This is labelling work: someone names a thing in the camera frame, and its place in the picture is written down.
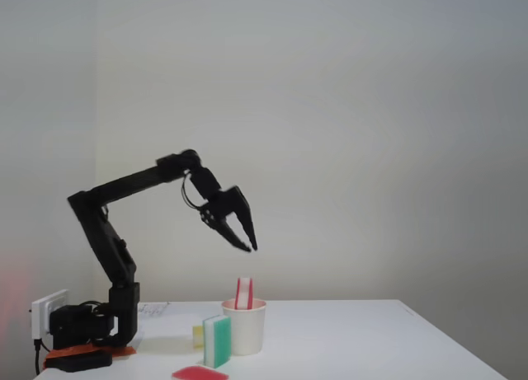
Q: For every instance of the red and white sponge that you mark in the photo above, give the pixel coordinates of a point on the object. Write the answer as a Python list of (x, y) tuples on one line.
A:
[(244, 291)]

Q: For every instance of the white paper cup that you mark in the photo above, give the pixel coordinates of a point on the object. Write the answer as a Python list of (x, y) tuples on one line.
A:
[(246, 330)]

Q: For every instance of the yellow sponge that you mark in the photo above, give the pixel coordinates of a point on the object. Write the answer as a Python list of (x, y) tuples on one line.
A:
[(198, 336)]

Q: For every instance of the green and white sponge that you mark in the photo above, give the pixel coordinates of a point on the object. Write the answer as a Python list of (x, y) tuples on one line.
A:
[(218, 341)]

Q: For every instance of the flat red sponge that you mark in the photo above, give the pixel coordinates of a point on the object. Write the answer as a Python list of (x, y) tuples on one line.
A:
[(200, 373)]

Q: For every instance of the white power socket box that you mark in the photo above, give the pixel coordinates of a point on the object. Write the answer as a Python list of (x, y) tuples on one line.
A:
[(41, 314)]

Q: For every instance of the orange base plate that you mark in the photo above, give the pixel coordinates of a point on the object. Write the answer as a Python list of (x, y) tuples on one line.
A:
[(82, 350)]

